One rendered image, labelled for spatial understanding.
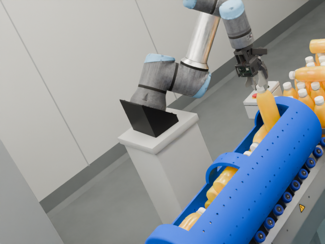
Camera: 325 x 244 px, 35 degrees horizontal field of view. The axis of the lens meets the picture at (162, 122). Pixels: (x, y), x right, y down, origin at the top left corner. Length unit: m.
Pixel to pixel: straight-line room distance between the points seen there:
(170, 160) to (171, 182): 0.12
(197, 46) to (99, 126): 2.37
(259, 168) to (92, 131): 3.02
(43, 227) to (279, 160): 1.76
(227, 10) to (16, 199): 1.80
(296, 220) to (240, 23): 0.80
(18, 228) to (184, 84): 1.34
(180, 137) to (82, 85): 2.17
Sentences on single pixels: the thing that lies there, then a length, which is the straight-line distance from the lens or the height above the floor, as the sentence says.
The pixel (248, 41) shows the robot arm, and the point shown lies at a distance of 2.00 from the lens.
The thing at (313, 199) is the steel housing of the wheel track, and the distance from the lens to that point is 2.27.
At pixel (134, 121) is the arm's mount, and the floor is 1.17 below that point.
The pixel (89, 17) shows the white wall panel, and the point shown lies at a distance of 4.71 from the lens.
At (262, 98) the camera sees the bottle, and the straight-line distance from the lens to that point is 2.13.
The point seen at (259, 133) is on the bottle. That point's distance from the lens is 2.22.
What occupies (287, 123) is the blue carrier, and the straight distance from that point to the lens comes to 2.13.
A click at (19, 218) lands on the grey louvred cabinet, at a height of 0.79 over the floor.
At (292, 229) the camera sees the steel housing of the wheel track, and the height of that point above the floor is 0.86.
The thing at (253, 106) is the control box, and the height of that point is 1.08.
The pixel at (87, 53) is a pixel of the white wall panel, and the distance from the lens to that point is 4.70.
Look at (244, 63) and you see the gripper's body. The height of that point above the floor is 1.49.
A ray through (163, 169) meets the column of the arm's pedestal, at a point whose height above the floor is 0.96.
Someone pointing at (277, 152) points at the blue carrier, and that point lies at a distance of 2.03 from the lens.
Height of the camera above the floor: 2.27
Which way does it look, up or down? 25 degrees down
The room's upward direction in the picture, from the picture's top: 24 degrees counter-clockwise
